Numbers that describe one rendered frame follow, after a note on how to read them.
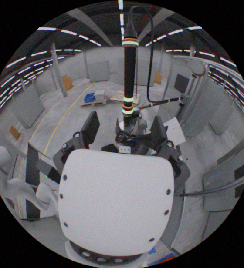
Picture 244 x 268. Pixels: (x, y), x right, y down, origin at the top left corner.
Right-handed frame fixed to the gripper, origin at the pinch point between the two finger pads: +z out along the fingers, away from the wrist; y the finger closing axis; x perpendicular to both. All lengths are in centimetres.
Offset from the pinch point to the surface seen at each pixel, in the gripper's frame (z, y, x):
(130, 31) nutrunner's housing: 16.8, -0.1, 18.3
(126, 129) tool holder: 15.8, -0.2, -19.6
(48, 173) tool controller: -18, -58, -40
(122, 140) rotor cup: 23.1, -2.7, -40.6
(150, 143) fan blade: 11.6, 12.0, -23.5
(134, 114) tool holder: 19.0, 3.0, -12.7
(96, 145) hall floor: 77, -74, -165
